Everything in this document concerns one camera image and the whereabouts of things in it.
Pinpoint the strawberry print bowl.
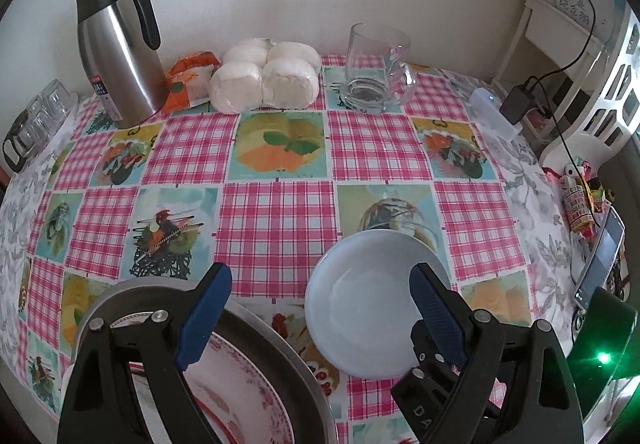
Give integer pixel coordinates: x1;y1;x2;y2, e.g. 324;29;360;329
107;311;241;444

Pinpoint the white cutout furniture panel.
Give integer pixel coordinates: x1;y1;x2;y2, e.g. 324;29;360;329
539;0;640;172

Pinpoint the bag of white steamed buns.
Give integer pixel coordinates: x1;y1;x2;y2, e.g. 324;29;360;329
209;38;321;115

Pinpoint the white power strip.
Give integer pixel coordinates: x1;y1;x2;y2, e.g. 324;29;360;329
469;88;523;142

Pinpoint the black charger with cable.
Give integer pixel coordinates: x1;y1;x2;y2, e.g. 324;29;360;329
492;0;608;135

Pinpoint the stainless steel basin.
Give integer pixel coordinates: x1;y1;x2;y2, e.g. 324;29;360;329
75;276;338;444

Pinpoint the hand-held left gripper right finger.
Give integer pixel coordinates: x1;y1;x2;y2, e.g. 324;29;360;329
409;262;586;444

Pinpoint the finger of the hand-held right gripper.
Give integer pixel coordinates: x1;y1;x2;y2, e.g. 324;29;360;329
410;319;468;380

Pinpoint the black power cable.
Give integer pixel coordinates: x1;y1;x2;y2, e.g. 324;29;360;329
525;0;608;90

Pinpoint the orange snack packet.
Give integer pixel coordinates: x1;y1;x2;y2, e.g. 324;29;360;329
165;50;222;112

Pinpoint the clear drinking glass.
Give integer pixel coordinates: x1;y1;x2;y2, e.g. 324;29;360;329
42;79;78;120
12;111;43;150
27;96;58;135

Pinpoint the pink checked picture tablecloth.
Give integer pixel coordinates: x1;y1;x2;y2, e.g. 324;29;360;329
20;54;546;444

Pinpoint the clear glass mug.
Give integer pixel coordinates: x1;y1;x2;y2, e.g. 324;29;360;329
340;22;418;114

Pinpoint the pale blue bowl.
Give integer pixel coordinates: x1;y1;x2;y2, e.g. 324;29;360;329
305;230;451;380

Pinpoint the smartphone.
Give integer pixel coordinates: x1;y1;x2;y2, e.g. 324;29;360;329
574;209;626;312

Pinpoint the stainless steel thermos jug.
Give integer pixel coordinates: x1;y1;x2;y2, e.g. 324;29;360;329
72;0;168;130

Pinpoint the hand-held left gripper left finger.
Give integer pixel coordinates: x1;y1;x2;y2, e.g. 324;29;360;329
56;262;233;444

